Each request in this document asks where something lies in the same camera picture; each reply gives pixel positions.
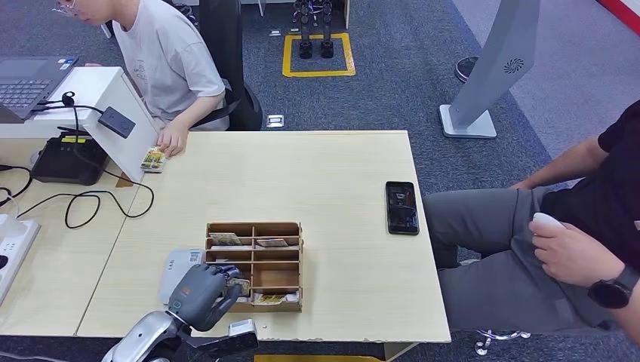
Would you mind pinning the yellow floor tape square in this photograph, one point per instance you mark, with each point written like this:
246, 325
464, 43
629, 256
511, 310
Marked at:
287, 60

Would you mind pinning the black box with yellow label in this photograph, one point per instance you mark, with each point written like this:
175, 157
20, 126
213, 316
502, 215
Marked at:
65, 165

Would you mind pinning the person's left hand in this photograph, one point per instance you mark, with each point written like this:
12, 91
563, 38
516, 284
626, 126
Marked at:
570, 257
174, 139

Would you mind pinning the person's right forearm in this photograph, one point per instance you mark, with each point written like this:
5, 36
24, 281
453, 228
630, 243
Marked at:
565, 165

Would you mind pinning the white handheld remote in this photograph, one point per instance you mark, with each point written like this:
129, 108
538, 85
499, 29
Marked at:
546, 220

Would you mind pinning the pale card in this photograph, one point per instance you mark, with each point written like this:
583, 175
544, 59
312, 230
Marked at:
152, 171

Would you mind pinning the brown cardboard piece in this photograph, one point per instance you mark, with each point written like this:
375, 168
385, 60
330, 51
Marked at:
125, 182

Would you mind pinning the black round base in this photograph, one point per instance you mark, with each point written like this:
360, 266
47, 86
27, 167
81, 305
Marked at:
465, 70

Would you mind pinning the white power strip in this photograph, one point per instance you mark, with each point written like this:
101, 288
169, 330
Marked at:
15, 250

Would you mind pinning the grey white card reader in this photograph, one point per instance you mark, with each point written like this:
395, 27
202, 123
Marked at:
172, 270

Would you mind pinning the black smartphone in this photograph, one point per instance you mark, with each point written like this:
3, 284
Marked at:
402, 210

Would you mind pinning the grey laptop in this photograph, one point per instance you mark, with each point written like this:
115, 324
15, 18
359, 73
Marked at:
25, 85

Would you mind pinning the metal floor socket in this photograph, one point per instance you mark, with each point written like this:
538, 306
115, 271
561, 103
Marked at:
275, 121

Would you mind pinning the person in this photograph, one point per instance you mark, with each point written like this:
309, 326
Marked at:
500, 280
165, 60

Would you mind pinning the black wristwatch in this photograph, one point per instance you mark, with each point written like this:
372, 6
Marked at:
612, 290

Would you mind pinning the wooden compartment box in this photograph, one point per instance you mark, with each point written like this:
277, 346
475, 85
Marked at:
292, 270

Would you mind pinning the black usb hub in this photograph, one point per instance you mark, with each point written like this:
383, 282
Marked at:
116, 122

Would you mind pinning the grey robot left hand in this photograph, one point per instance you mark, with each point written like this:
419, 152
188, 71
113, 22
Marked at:
197, 297

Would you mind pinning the white desk riser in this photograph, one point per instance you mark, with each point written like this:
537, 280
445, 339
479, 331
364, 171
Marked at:
95, 85

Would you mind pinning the patterned key card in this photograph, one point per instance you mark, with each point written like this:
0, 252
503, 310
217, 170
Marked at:
240, 286
272, 243
225, 240
272, 299

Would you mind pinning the black legged robot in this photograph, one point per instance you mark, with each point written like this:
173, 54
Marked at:
306, 47

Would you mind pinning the chrome chair base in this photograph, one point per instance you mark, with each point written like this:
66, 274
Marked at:
500, 335

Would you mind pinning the black office chair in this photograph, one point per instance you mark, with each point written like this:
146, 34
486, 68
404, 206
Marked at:
225, 50

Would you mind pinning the grey kiosk stand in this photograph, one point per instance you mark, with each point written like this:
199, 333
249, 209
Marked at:
500, 65

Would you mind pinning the person's left forearm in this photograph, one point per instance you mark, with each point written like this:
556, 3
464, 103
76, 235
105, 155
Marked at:
200, 112
632, 322

